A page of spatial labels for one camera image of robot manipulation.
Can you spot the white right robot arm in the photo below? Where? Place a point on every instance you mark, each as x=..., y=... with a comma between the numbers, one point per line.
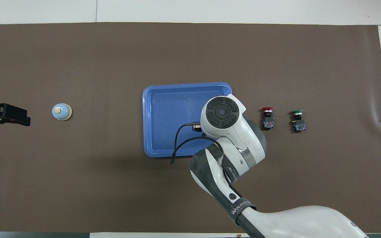
x=233, y=132

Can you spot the green push button switch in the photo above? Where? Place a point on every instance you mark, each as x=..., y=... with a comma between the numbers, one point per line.
x=298, y=125

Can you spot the red push button switch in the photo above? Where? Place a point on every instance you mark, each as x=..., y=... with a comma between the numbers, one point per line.
x=268, y=123

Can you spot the blue plastic tray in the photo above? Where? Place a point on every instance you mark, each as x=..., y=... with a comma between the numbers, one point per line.
x=167, y=112

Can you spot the brown table mat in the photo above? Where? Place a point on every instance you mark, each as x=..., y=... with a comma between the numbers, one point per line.
x=78, y=181

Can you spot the light blue call bell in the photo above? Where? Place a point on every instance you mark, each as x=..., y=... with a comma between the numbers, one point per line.
x=61, y=112

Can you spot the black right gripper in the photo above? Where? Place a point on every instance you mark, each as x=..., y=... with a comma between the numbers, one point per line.
x=197, y=128

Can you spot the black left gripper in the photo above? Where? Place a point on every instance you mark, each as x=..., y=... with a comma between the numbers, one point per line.
x=7, y=111

